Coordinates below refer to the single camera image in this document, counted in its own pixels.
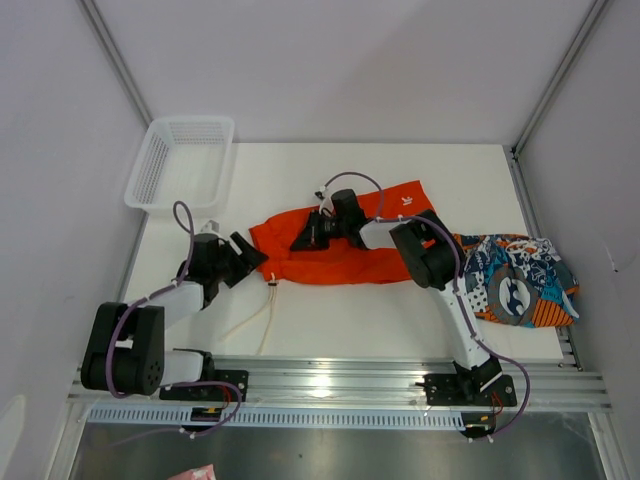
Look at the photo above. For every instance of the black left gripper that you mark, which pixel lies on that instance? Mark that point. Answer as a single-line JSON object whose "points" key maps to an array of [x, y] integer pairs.
{"points": [[253, 258]]}

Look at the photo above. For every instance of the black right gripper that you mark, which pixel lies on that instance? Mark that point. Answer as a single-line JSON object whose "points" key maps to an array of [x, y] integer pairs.
{"points": [[311, 238]]}

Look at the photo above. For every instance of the patterned blue orange shorts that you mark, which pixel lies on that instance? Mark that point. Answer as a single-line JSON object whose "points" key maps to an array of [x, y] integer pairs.
{"points": [[518, 280]]}

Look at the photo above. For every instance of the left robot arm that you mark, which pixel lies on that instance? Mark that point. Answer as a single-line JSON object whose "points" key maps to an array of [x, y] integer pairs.
{"points": [[126, 352]]}

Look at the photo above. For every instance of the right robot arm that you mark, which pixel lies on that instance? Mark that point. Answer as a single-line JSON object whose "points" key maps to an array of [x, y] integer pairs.
{"points": [[434, 260]]}

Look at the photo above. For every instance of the white plastic basket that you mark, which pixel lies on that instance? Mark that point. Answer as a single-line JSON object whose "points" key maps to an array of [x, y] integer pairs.
{"points": [[184, 157]]}

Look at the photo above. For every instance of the pink cloth piece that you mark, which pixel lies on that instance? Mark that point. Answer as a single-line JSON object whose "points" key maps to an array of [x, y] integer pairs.
{"points": [[200, 473]]}

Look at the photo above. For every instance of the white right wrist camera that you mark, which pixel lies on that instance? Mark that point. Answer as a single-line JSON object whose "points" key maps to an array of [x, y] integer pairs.
{"points": [[322, 197]]}

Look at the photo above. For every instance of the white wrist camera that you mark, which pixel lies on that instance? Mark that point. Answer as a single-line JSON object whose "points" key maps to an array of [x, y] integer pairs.
{"points": [[210, 227], [322, 197]]}

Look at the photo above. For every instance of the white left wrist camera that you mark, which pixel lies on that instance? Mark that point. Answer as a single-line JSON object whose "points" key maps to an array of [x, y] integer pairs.
{"points": [[210, 227]]}

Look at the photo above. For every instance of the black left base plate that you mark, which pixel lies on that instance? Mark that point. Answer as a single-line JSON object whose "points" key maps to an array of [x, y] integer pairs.
{"points": [[213, 387]]}

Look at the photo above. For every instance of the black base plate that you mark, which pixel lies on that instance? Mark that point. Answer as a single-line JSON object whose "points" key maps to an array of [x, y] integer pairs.
{"points": [[213, 387], [451, 390]]}

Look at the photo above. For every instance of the white slotted cable duct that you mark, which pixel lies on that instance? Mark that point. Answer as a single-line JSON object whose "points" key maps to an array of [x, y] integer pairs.
{"points": [[281, 417]]}

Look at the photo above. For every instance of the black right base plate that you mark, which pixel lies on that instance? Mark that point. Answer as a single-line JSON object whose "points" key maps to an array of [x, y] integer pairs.
{"points": [[451, 390]]}

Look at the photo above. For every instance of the right aluminium frame post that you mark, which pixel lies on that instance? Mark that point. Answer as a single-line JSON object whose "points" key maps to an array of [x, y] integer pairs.
{"points": [[570, 56]]}

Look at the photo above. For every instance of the aluminium frame post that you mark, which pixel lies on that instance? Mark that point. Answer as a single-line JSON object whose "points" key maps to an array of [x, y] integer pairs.
{"points": [[116, 60], [570, 56]]}

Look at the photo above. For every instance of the left aluminium frame post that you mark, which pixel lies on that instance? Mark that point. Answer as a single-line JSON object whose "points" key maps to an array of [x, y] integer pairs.
{"points": [[116, 60]]}

